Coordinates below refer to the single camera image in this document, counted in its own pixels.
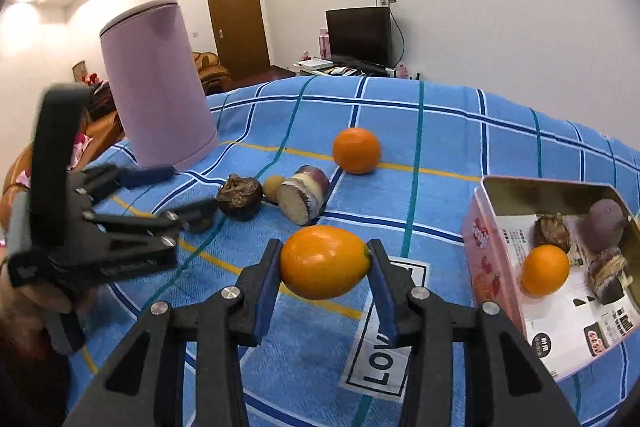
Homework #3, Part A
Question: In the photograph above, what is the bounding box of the orange tangerine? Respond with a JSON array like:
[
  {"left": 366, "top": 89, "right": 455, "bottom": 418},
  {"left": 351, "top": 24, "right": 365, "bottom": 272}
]
[
  {"left": 521, "top": 245, "right": 570, "bottom": 297},
  {"left": 332, "top": 127, "right": 382, "bottom": 174}
]

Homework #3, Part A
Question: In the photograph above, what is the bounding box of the brown leather sofa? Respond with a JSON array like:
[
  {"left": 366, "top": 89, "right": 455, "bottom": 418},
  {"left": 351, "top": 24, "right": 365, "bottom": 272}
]
[{"left": 1, "top": 52, "right": 232, "bottom": 231}]

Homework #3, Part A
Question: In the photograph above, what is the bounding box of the pink electric kettle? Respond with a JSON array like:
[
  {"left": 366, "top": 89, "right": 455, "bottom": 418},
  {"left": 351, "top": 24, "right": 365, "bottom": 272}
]
[{"left": 100, "top": 0, "right": 217, "bottom": 171}]

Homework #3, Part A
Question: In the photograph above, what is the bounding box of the person's left hand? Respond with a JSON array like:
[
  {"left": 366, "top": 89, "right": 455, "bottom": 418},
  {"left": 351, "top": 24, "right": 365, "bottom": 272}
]
[{"left": 1, "top": 229, "right": 98, "bottom": 426}]

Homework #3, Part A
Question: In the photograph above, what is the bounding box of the wrinkled passion fruit front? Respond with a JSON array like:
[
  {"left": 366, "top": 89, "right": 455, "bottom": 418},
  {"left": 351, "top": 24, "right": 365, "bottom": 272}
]
[{"left": 533, "top": 213, "right": 572, "bottom": 254}]

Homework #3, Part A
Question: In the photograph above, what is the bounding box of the oval orange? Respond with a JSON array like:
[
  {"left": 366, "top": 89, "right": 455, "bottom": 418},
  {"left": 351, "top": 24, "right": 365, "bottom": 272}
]
[{"left": 280, "top": 225, "right": 372, "bottom": 300}]

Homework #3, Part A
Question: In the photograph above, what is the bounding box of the wrinkled passion fruit back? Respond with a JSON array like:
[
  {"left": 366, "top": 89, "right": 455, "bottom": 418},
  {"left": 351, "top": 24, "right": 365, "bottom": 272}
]
[{"left": 216, "top": 173, "right": 262, "bottom": 221}]

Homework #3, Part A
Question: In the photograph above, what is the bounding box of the pink metal tin box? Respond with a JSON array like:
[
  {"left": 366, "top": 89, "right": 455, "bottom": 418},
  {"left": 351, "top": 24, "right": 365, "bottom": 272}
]
[{"left": 461, "top": 176, "right": 639, "bottom": 381}]

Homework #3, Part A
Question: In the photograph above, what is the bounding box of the cut purple yam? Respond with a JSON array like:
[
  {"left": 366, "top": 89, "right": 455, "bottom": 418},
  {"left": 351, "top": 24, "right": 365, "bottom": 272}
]
[
  {"left": 277, "top": 166, "right": 331, "bottom": 227},
  {"left": 588, "top": 246, "right": 627, "bottom": 305}
]

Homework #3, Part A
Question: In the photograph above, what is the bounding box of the black television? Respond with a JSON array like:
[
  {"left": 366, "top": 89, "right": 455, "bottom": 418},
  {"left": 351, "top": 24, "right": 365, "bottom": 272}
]
[{"left": 326, "top": 6, "right": 393, "bottom": 67}]

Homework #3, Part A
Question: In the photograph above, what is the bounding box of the wrinkled passion fruit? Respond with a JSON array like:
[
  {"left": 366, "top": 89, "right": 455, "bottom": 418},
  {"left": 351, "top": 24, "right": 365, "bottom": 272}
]
[
  {"left": 216, "top": 173, "right": 262, "bottom": 221},
  {"left": 533, "top": 213, "right": 572, "bottom": 254}
]

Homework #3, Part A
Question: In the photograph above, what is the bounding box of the brown wooden door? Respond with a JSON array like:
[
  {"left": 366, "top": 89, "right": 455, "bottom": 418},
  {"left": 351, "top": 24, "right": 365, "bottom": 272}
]
[{"left": 207, "top": 0, "right": 270, "bottom": 81}]

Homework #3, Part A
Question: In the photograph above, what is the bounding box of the blue checkered tablecloth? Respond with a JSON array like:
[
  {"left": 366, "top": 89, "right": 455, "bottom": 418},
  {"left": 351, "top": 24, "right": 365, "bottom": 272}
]
[{"left": 64, "top": 74, "right": 640, "bottom": 427}]

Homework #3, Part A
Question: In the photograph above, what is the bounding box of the small longan back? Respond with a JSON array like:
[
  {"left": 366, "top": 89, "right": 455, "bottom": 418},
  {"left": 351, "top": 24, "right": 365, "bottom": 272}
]
[{"left": 262, "top": 174, "right": 285, "bottom": 204}]

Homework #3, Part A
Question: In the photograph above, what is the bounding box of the white tv stand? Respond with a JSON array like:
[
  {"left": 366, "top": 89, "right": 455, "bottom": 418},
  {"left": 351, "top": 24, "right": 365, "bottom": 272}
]
[{"left": 291, "top": 57, "right": 425, "bottom": 80}]

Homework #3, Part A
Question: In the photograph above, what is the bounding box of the pink floral cushion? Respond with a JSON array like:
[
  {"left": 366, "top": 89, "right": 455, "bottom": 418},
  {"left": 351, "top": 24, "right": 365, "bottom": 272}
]
[{"left": 15, "top": 133, "right": 93, "bottom": 187}]

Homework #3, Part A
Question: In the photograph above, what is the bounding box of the purple round turnip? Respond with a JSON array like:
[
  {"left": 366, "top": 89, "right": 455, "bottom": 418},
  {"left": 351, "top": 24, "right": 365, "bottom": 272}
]
[{"left": 579, "top": 198, "right": 631, "bottom": 254}]

